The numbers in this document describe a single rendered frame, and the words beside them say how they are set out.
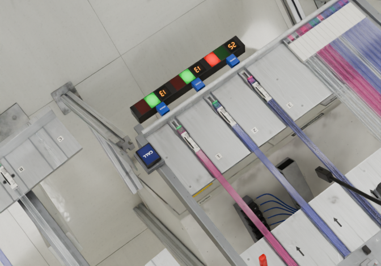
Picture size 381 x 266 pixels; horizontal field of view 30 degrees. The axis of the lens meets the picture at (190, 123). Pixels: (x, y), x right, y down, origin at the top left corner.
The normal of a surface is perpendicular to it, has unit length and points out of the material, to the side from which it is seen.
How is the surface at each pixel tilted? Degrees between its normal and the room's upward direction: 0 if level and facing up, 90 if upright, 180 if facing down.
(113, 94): 0
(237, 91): 48
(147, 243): 0
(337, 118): 0
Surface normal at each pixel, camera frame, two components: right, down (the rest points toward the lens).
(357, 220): -0.07, -0.44
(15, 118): 0.39, 0.22
